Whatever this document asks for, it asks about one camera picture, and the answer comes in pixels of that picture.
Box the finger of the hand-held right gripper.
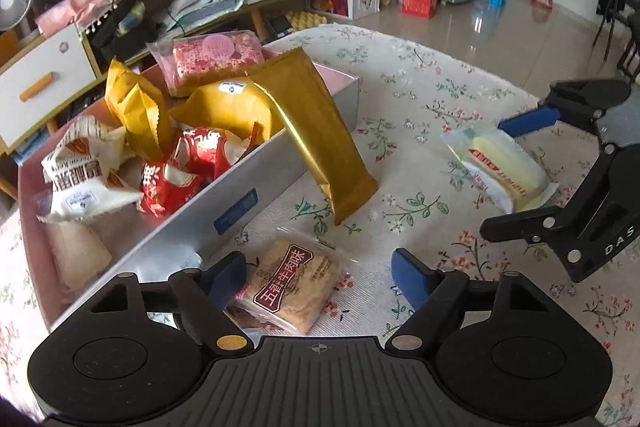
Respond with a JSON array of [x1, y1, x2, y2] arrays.
[[480, 205, 577, 245], [497, 79, 633, 140]]

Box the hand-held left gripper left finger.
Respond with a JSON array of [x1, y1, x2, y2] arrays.
[[82, 251, 254, 356]]

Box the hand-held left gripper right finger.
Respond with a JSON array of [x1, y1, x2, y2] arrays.
[[390, 248, 556, 353]]

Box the pale yellow snack packet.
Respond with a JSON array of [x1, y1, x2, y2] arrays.
[[439, 119, 560, 214]]

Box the brown biscuit packet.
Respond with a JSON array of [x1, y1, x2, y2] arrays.
[[225, 239, 354, 336]]

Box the pink cardboard box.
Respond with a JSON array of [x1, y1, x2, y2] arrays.
[[17, 47, 362, 333]]

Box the red snack packet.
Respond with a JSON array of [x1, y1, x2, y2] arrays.
[[138, 156, 213, 216], [179, 127, 252, 174]]

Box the long gold snack packet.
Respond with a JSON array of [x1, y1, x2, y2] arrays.
[[249, 46, 380, 227]]

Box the white bread packet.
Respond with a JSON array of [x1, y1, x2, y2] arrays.
[[37, 116, 147, 224]]

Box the pink snack packet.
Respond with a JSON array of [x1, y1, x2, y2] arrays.
[[149, 29, 266, 98]]

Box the black chair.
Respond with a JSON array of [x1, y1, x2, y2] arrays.
[[592, 0, 640, 84]]

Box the pale white snack packet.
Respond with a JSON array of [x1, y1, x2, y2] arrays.
[[45, 219, 114, 294]]

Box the red carton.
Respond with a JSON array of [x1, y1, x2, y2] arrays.
[[401, 0, 439, 20]]

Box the small yellow snack packet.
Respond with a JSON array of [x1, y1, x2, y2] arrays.
[[104, 59, 174, 164]]

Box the red white gift box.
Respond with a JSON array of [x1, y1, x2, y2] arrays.
[[310, 0, 384, 21]]

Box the yellow egg foam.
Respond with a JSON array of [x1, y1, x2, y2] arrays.
[[289, 9, 329, 30]]

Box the black bag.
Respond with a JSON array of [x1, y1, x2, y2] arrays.
[[92, 0, 157, 64]]

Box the loose papers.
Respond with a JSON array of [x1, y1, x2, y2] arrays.
[[165, 0, 247, 34]]

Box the low wooden drawer cabinet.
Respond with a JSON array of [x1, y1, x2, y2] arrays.
[[0, 24, 99, 154]]

